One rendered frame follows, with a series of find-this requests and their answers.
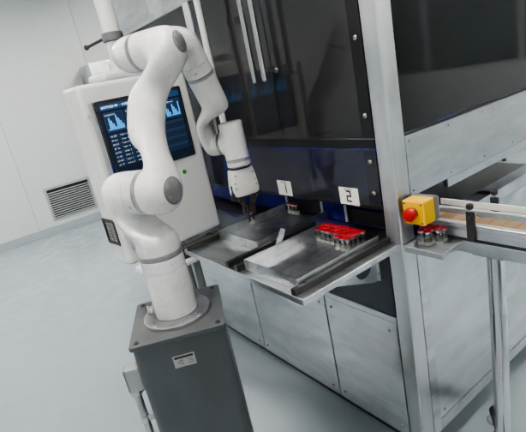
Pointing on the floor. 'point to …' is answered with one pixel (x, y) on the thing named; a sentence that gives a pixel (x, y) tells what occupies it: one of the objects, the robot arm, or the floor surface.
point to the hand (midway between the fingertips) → (249, 207)
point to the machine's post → (385, 131)
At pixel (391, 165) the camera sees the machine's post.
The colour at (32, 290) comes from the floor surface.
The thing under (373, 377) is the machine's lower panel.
